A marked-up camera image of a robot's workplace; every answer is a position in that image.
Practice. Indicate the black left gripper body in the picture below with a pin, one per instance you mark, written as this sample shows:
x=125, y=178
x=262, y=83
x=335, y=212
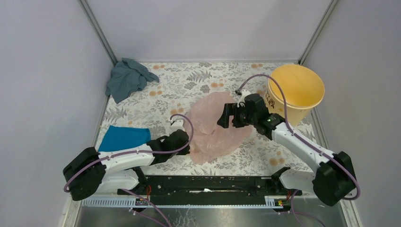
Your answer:
x=183, y=152

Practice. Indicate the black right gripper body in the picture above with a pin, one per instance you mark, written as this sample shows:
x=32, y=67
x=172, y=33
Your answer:
x=243, y=118

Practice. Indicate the pink plastic trash bag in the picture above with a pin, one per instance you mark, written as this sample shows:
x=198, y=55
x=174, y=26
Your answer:
x=210, y=140

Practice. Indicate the yellow trash bin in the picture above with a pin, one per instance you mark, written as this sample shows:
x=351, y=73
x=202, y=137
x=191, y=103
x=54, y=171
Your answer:
x=303, y=90

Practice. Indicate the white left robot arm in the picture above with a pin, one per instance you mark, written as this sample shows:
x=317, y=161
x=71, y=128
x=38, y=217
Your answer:
x=92, y=172

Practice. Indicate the floral patterned table mat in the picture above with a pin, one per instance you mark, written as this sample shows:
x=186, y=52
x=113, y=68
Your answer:
x=180, y=86

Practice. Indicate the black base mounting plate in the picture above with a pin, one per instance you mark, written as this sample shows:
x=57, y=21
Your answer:
x=211, y=190

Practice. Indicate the blue folded cloth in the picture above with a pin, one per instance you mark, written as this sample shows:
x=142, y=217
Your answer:
x=120, y=138

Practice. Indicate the grey crumpled cloth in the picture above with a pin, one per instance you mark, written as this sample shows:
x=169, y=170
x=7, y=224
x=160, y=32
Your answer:
x=126, y=77

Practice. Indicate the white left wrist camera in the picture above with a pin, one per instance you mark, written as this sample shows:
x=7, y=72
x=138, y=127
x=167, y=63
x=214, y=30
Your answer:
x=177, y=125

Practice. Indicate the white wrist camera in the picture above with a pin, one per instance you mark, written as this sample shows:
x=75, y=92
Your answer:
x=243, y=94
x=177, y=125

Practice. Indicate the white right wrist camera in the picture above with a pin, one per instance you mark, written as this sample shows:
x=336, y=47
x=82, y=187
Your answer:
x=243, y=94

